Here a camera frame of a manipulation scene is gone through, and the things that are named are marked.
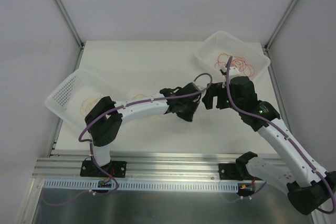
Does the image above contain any separated orange wire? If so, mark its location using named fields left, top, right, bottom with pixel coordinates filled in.
left=79, top=91, right=106, bottom=116

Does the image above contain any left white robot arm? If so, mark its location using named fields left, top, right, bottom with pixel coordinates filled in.
left=79, top=82, right=206, bottom=176

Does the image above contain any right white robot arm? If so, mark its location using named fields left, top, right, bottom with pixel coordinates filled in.
left=202, top=77, right=335, bottom=215

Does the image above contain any right white plastic basket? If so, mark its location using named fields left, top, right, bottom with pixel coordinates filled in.
left=194, top=31, right=270, bottom=82

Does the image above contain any white plastic basket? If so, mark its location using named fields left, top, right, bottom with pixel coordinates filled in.
left=45, top=69, right=126, bottom=130
left=194, top=31, right=270, bottom=82

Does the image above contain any left white plastic basket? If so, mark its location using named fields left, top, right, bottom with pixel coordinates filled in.
left=45, top=69, right=126, bottom=130

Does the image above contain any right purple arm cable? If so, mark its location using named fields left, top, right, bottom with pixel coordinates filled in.
left=225, top=56, right=336, bottom=214

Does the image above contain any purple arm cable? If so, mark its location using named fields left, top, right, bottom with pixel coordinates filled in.
left=225, top=56, right=336, bottom=214
left=78, top=73, right=213, bottom=175

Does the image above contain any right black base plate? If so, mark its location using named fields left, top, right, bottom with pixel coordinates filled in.
left=218, top=163, right=262, bottom=181

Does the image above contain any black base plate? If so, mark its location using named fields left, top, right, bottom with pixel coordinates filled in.
left=218, top=163, right=262, bottom=181
left=79, top=159, right=127, bottom=178

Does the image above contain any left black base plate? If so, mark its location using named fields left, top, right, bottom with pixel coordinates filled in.
left=79, top=159, right=127, bottom=178

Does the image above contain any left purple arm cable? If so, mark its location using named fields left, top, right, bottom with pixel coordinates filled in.
left=78, top=73, right=213, bottom=175

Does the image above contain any right aluminium frame post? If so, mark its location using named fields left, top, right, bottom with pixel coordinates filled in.
left=264, top=0, right=300, bottom=53

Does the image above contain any aluminium frame post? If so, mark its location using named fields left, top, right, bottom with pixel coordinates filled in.
left=264, top=0, right=300, bottom=53
left=39, top=0, right=85, bottom=49

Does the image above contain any aluminium mounting rail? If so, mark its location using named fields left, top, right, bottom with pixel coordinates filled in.
left=33, top=151, right=240, bottom=182

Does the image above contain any white slotted cable duct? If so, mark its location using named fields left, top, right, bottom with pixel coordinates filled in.
left=43, top=179, right=238, bottom=193

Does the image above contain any left aluminium frame post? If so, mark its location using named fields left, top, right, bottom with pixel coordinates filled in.
left=39, top=0, right=85, bottom=49

